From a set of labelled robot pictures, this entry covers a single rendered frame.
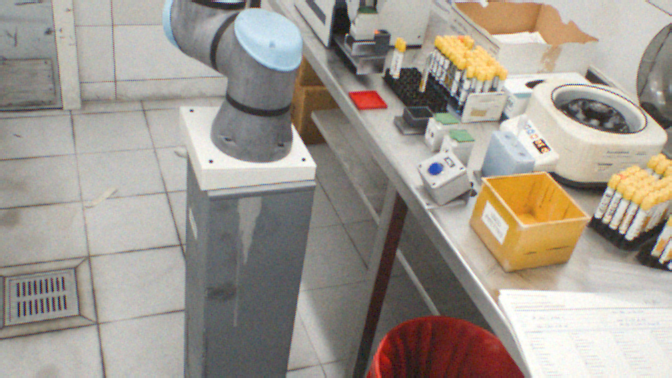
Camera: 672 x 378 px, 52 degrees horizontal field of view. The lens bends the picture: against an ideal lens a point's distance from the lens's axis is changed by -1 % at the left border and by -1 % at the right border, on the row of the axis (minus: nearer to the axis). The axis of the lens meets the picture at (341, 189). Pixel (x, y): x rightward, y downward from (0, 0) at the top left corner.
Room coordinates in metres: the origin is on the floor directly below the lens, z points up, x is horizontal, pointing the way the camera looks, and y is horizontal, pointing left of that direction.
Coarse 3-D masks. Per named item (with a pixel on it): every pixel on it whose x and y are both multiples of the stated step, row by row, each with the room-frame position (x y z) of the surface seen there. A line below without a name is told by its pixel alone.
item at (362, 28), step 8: (360, 16) 1.51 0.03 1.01; (368, 16) 1.51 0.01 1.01; (376, 16) 1.52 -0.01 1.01; (352, 24) 1.53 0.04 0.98; (360, 24) 1.51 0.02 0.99; (368, 24) 1.51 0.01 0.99; (376, 24) 1.52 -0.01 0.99; (352, 32) 1.52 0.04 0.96; (360, 32) 1.51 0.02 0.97; (368, 32) 1.52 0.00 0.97
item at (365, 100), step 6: (354, 96) 1.37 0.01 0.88; (360, 96) 1.38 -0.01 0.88; (366, 96) 1.38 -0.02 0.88; (372, 96) 1.39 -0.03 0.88; (378, 96) 1.38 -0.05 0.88; (354, 102) 1.34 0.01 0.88; (360, 102) 1.35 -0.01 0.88; (366, 102) 1.35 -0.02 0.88; (372, 102) 1.36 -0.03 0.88; (378, 102) 1.36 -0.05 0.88; (384, 102) 1.36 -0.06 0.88; (360, 108) 1.32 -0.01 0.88; (366, 108) 1.32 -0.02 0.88; (372, 108) 1.33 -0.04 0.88; (378, 108) 1.34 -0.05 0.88; (384, 108) 1.34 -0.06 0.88
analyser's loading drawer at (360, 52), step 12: (336, 36) 1.59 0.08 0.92; (348, 36) 1.54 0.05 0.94; (348, 48) 1.52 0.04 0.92; (360, 48) 1.51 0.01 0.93; (372, 48) 1.52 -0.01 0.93; (360, 60) 1.45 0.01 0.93; (372, 60) 1.46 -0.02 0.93; (384, 60) 1.47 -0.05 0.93; (360, 72) 1.45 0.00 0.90; (372, 72) 1.46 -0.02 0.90
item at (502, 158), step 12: (492, 132) 1.15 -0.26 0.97; (504, 132) 1.15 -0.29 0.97; (492, 144) 1.14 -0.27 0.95; (504, 144) 1.11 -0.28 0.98; (516, 144) 1.12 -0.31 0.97; (492, 156) 1.13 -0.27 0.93; (504, 156) 1.09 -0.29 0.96; (516, 156) 1.07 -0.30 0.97; (528, 156) 1.08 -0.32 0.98; (492, 168) 1.11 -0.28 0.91; (504, 168) 1.08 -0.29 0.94; (516, 168) 1.06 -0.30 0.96; (528, 168) 1.07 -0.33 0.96; (480, 180) 1.11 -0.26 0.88
